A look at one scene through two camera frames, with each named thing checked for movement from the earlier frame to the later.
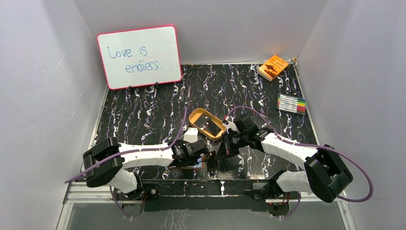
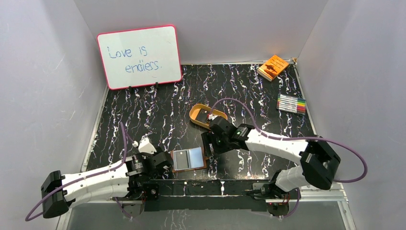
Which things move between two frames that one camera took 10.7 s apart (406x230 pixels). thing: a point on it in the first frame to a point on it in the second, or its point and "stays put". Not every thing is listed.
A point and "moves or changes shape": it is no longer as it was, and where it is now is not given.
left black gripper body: (203, 151) to (167, 159)
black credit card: (212, 163) moves or changes shape
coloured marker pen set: (291, 104) stays put
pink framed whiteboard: (141, 56) stays put
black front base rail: (159, 193) stays put
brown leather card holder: (201, 160) stays put
